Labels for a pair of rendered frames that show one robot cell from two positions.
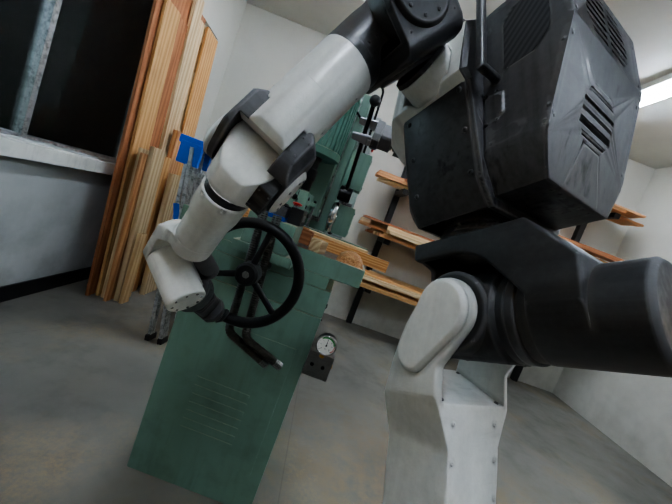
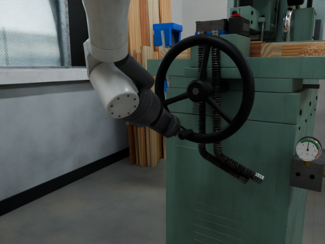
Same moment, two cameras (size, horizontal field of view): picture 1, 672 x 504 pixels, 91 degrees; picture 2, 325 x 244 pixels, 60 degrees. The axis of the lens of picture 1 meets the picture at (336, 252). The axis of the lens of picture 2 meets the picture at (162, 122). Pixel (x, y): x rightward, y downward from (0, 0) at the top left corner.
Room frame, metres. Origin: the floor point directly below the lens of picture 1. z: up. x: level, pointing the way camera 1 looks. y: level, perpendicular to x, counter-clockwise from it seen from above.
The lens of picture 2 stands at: (0.15, -0.13, 0.87)
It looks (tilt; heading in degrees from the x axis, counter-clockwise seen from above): 11 degrees down; 32
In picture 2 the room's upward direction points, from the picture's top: straight up
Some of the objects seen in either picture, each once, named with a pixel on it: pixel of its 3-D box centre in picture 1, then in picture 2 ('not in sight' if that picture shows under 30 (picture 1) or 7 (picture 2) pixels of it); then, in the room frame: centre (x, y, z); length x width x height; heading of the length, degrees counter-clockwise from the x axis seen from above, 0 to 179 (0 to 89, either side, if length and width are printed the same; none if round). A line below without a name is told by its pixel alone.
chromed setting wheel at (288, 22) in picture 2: (332, 217); (288, 25); (1.31, 0.06, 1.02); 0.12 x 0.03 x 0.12; 179
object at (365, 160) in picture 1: (357, 172); not in sight; (1.39, 0.03, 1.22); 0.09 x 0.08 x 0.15; 179
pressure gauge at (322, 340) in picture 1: (325, 346); (308, 151); (0.96, -0.07, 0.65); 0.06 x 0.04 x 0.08; 89
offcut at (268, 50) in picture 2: (318, 245); (271, 50); (1.04, 0.06, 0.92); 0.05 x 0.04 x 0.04; 156
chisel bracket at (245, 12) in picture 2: (299, 202); (246, 22); (1.20, 0.18, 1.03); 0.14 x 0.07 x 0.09; 179
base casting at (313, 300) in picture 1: (280, 268); (249, 96); (1.30, 0.19, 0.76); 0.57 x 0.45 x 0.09; 179
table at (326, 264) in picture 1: (275, 245); (229, 67); (1.07, 0.19, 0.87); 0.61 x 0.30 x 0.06; 89
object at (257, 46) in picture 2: (285, 229); (237, 51); (1.12, 0.19, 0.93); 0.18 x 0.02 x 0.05; 89
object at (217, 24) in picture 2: (283, 210); (223, 27); (0.98, 0.19, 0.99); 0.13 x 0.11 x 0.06; 89
